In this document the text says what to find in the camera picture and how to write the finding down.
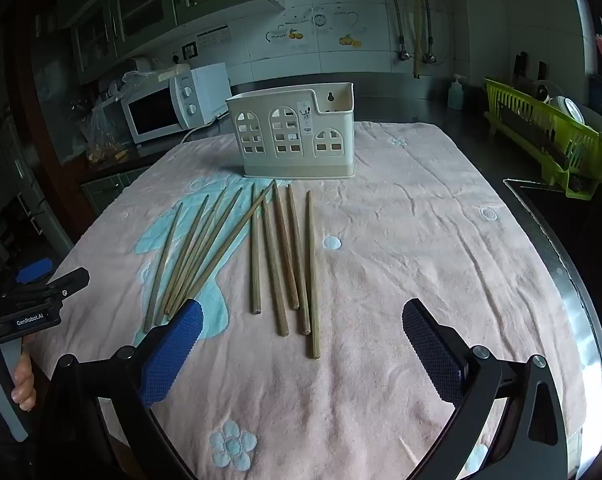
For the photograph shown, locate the white bowl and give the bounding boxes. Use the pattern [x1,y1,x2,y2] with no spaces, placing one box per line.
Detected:
[556,95,585,124]

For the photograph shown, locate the steel sink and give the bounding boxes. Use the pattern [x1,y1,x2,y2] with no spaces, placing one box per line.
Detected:
[503,177,602,361]

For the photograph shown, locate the white power cable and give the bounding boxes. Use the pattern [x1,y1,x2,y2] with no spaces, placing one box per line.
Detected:
[181,116,228,144]

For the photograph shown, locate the metal flexible hose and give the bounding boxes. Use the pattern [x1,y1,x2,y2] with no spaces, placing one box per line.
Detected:
[388,0,411,61]
[425,0,439,64]

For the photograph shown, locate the clear plastic food bag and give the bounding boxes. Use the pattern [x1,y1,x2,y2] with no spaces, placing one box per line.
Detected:
[78,100,132,162]

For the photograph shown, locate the green dish rack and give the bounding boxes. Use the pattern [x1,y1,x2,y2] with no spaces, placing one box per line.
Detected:
[483,77,602,201]

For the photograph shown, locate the row of wooden chopsticks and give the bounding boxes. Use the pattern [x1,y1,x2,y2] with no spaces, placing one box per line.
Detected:
[144,180,322,360]

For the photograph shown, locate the person's left hand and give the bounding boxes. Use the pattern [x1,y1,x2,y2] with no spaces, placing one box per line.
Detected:
[0,351,37,413]

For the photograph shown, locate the crumpled clear plastic bag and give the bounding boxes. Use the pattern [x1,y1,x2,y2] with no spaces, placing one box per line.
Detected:
[122,67,182,88]

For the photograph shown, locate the white microwave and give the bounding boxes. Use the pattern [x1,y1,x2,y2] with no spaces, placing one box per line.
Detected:
[120,62,232,145]

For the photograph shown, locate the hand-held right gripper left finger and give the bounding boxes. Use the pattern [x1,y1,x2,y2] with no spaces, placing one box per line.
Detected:
[36,299,204,480]

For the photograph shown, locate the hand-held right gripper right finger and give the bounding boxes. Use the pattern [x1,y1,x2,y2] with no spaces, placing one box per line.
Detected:
[402,299,566,480]

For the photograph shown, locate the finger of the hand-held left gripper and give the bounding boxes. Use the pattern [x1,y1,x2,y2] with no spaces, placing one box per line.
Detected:
[15,258,54,285]
[46,267,91,307]

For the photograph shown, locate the green wall cabinet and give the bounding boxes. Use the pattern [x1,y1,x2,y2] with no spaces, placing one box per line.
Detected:
[56,0,287,86]

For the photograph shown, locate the blue soap bottle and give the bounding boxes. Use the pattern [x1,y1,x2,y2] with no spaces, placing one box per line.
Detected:
[447,74,468,111]

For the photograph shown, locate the green base cabinet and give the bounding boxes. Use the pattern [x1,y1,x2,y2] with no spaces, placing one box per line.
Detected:
[78,165,153,217]

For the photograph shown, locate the pink printed towel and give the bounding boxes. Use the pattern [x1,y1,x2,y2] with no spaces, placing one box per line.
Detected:
[46,120,589,480]

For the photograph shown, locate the cream plastic utensil holder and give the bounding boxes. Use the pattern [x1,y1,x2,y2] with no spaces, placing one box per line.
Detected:
[225,82,357,180]

